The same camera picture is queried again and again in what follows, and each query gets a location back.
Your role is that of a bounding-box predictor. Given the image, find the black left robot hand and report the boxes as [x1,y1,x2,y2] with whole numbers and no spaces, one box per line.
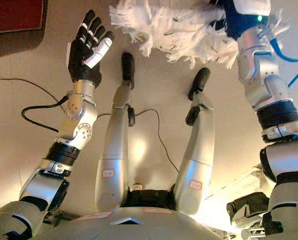
[68,9,116,89]

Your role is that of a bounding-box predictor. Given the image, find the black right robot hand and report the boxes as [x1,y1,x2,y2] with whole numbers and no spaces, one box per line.
[208,0,262,41]

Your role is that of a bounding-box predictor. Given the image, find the white fringed pillow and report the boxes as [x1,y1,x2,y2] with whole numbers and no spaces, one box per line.
[108,0,291,71]

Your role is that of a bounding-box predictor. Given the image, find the silver left robot leg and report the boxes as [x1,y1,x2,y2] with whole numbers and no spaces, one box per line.
[94,51,137,213]

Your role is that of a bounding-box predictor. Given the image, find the silver robot leg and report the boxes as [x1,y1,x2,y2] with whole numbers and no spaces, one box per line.
[94,51,137,213]
[173,67,217,216]

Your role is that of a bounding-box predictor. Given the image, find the silver right robot leg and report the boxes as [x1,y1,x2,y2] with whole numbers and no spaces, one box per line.
[173,67,217,216]

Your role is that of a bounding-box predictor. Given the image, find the cream upholstered furniture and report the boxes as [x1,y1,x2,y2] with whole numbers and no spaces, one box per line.
[205,162,266,201]

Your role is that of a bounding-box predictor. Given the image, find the grey robot torso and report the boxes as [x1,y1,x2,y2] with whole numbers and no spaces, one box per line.
[0,184,230,240]

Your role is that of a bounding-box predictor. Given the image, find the black grey device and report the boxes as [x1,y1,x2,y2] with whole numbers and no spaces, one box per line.
[225,191,272,230]

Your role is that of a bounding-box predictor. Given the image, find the blue cable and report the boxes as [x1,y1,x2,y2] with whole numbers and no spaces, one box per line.
[268,33,298,88]

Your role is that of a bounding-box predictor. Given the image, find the thin black cable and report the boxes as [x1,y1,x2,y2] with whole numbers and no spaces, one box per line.
[98,108,180,174]
[0,74,61,105]

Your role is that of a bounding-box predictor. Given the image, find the thick black cable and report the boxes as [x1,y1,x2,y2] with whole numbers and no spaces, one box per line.
[21,95,70,134]

